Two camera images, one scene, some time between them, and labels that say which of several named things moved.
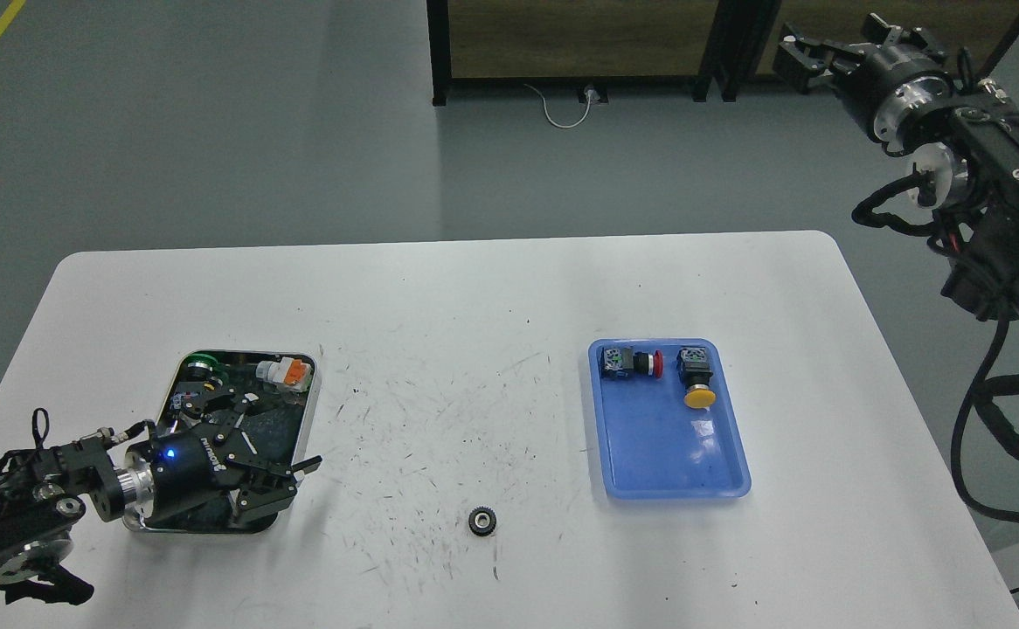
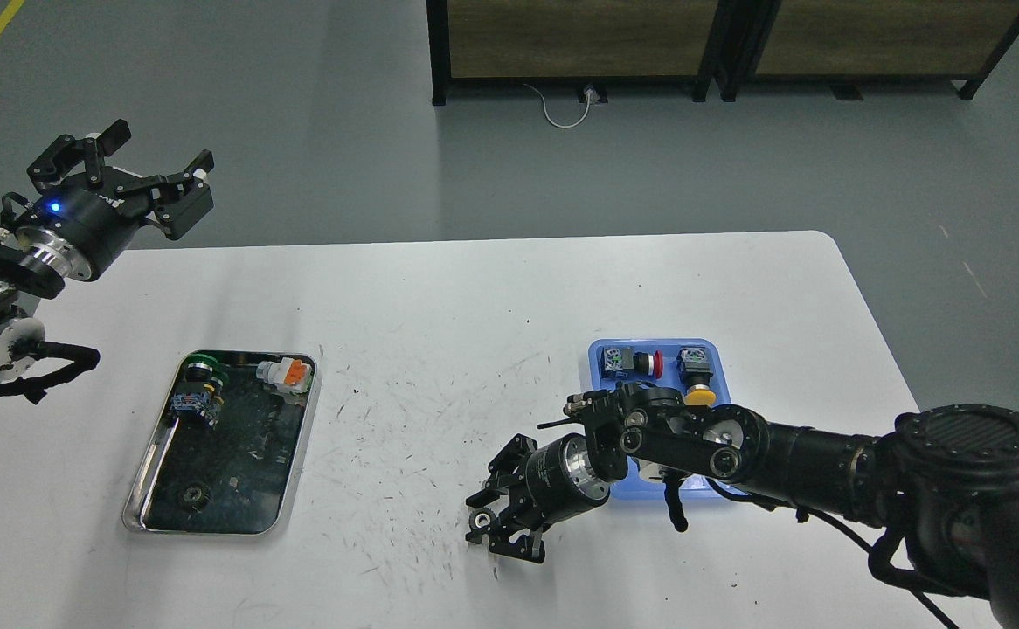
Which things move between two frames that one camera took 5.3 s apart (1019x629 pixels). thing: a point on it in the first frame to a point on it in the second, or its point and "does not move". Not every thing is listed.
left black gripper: (189, 480) to (77, 231)
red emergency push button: (623, 362) does not move
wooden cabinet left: (577, 43) does not move
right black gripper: (861, 75) to (551, 482)
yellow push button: (696, 375) does not move
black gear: (482, 521) does not move
